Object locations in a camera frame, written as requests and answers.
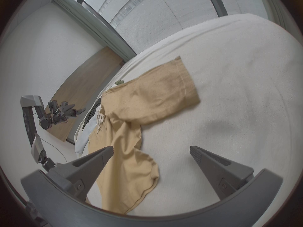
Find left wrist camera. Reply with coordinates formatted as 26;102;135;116
48;100;59;114

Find bed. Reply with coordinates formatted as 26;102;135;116
46;13;303;216

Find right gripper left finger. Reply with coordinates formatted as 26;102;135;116
47;146;114;203

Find black garment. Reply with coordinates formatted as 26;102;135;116
83;98;103;129

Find window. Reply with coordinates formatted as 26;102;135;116
66;0;280;56

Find tan shorts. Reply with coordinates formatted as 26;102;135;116
88;55;201;215

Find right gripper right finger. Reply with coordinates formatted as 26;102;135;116
189;146;255;201

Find grey-green curtain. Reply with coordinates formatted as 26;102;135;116
267;0;291;30
52;0;138;61

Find pale grey garment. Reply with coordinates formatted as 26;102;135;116
74;121;98;154

